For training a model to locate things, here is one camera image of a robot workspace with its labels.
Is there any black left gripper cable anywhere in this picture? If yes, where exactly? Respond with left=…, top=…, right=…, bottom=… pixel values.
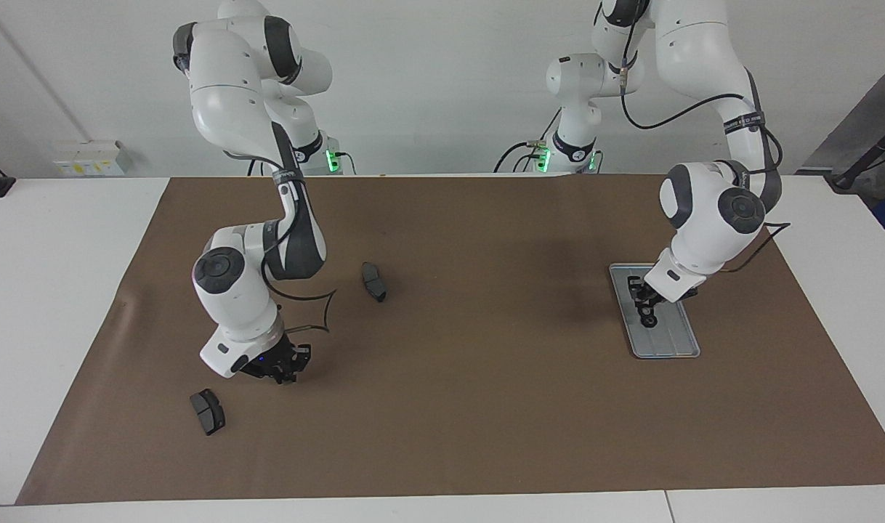
left=621, top=18, right=792, bottom=275

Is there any white wall socket box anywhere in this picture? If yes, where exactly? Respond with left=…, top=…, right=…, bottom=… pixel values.
left=54, top=140, right=133, bottom=178

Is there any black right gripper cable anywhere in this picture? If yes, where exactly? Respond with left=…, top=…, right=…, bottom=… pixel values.
left=221, top=149, right=339, bottom=335

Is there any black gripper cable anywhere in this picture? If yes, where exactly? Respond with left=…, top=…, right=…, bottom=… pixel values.
left=621, top=18, right=792, bottom=275
left=221, top=149, right=339, bottom=335

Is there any silver ribbed metal tray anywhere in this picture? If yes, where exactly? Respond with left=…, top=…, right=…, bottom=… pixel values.
left=608, top=262, right=702, bottom=360

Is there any dark grey brake pad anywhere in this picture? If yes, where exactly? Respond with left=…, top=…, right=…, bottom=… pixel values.
left=189, top=388, right=227, bottom=437
left=360, top=261, right=387, bottom=303

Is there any brown table mat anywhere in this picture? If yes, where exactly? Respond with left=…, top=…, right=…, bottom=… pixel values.
left=15, top=174, right=885, bottom=506

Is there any black pole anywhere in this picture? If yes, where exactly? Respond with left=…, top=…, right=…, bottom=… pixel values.
left=824, top=120, right=885, bottom=193

